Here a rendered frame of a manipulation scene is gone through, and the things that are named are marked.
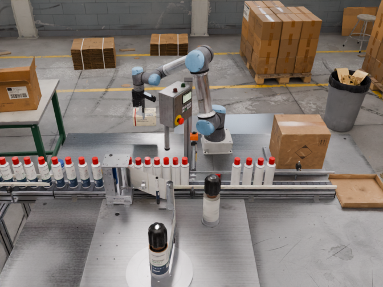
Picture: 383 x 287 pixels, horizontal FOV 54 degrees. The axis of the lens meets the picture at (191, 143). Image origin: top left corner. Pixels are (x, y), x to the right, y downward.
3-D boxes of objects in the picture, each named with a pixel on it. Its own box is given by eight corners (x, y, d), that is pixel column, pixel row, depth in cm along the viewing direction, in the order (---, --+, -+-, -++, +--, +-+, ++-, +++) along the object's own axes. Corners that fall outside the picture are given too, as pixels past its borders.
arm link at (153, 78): (163, 71, 245) (149, 68, 249) (154, 76, 236) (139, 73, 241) (163, 82, 249) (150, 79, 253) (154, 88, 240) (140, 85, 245)
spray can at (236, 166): (230, 189, 219) (233, 161, 207) (229, 183, 223) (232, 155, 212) (239, 189, 219) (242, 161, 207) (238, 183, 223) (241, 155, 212)
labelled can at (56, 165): (55, 188, 217) (48, 160, 206) (57, 183, 221) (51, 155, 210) (64, 188, 217) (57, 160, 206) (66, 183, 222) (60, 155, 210)
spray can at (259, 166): (253, 189, 219) (257, 161, 207) (252, 183, 223) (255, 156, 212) (261, 189, 219) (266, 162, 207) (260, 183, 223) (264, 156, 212)
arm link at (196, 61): (222, 128, 244) (211, 45, 221) (212, 138, 233) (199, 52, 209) (206, 127, 250) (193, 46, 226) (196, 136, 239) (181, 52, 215)
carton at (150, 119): (133, 126, 262) (132, 117, 257) (134, 117, 272) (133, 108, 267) (156, 125, 263) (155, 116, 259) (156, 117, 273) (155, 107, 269)
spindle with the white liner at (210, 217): (202, 227, 194) (204, 183, 177) (201, 214, 201) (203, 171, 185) (219, 226, 194) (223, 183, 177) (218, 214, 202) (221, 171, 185)
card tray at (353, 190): (342, 207, 214) (343, 202, 212) (328, 178, 236) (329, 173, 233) (394, 207, 215) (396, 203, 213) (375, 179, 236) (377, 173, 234)
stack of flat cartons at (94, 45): (73, 70, 573) (69, 50, 555) (76, 57, 617) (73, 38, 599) (115, 68, 582) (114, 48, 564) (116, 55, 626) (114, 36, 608)
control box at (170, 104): (159, 123, 201) (158, 91, 190) (178, 111, 213) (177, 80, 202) (174, 129, 196) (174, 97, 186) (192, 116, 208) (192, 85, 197)
